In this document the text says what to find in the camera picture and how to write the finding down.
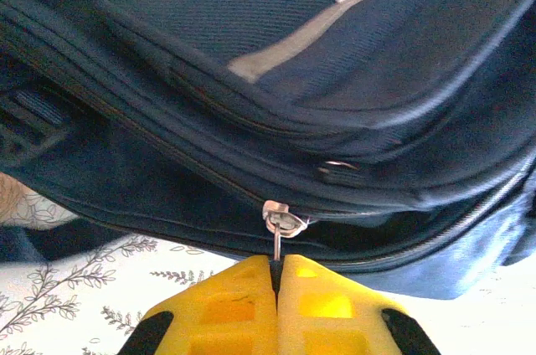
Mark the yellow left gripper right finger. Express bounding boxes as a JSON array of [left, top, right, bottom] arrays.
[[276, 253, 441, 355]]

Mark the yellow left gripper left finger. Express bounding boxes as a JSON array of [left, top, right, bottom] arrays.
[[119, 255, 281, 355]]

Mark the silver zipper pull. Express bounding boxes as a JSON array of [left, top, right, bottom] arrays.
[[262, 199, 313, 262]]

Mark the navy blue backpack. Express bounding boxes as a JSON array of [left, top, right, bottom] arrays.
[[0, 0, 536, 302]]

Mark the floral tablecloth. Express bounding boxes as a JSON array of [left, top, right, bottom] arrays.
[[0, 172, 536, 355]]

